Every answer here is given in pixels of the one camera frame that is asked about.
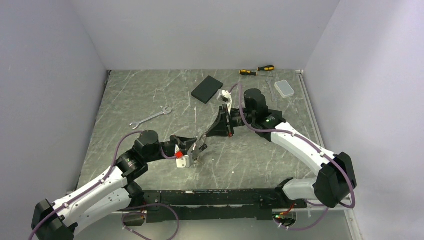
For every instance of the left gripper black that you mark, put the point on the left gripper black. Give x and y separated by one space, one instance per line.
186 142

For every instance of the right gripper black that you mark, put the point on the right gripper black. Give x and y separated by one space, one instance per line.
221 127

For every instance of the key bunch with rings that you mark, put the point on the key bunch with rings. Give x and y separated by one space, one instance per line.
199 146

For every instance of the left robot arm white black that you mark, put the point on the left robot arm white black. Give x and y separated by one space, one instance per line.
114 189

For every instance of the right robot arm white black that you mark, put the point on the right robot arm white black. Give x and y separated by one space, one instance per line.
254 110

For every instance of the black flat box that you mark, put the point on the black flat box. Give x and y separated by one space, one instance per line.
207 89

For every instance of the large silver wrench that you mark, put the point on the large silver wrench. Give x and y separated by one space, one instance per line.
164 111

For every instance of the yellow black screwdriver front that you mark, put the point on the yellow black screwdriver front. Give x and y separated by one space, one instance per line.
245 72

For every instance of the orange black screwdriver rear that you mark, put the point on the orange black screwdriver rear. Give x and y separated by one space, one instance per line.
266 68

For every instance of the clear plastic box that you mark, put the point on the clear plastic box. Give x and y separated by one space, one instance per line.
284 89

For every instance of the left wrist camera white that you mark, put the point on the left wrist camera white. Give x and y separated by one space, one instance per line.
183 161

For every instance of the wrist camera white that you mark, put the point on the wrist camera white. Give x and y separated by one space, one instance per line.
183 161
226 97

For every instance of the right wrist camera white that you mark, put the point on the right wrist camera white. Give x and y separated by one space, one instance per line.
226 97

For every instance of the black network switch box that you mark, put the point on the black network switch box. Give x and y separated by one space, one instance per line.
275 117

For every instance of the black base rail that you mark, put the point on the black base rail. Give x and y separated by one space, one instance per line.
213 204

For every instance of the aluminium frame rail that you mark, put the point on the aluminium frame rail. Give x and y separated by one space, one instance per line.
335 176

